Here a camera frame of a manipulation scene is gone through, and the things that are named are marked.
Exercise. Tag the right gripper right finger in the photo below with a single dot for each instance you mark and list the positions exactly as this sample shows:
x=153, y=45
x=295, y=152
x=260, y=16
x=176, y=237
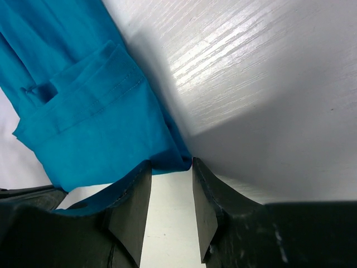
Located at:
x=235, y=231

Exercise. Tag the teal t shirt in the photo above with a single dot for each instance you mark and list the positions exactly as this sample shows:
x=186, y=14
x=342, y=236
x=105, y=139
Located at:
x=86, y=109

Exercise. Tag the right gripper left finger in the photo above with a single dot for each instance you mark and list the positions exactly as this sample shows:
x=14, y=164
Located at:
x=104, y=230

